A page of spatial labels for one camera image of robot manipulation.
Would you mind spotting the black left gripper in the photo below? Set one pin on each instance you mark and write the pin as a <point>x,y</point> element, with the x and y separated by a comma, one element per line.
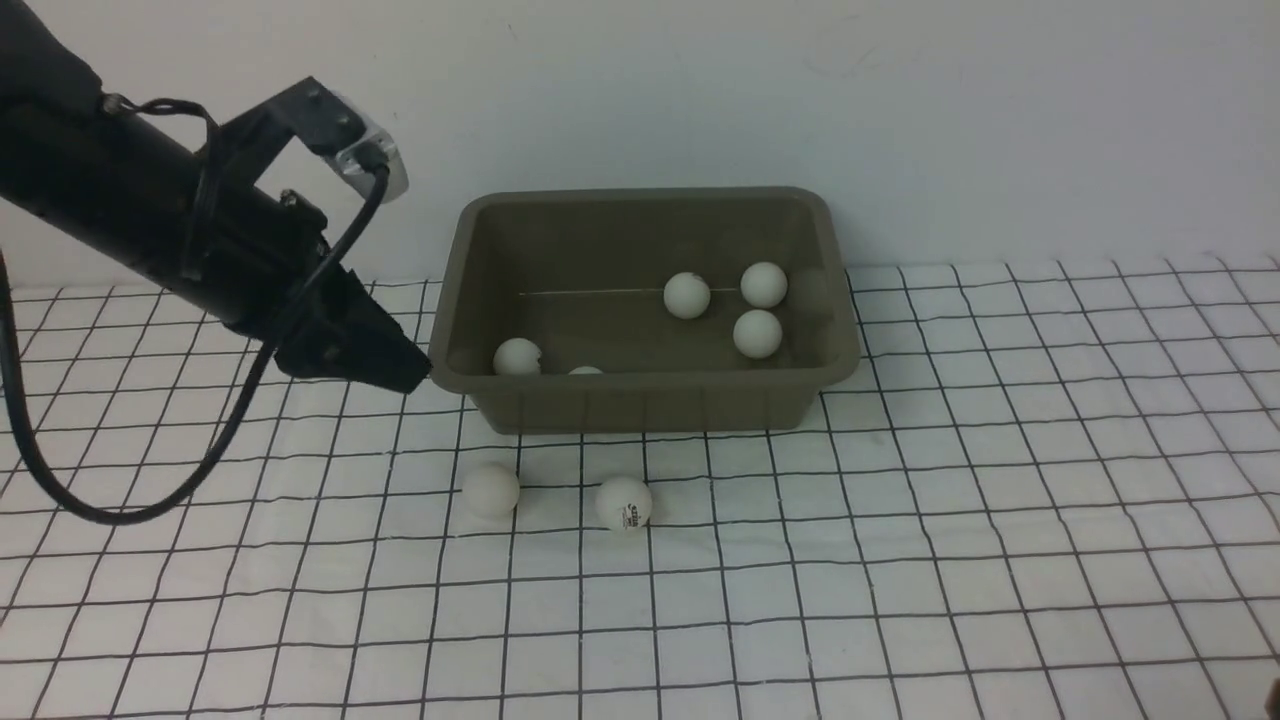
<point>271,254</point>

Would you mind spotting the white ball logo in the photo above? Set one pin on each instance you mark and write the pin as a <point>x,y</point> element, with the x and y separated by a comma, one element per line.
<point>757,334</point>

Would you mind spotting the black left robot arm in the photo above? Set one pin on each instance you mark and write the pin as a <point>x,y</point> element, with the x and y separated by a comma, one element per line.
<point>163,189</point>

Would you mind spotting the grey-brown plastic bin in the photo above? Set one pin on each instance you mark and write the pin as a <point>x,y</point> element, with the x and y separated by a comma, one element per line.
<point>581,273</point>

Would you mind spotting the white ball with logo centre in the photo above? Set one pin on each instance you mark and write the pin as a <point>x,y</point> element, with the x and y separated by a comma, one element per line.
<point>623,504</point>

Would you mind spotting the white grid-pattern tablecloth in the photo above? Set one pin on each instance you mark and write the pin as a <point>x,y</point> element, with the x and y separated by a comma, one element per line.
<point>1050,491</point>

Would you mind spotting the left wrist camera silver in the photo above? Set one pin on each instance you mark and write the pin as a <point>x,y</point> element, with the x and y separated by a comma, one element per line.
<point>356,160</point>

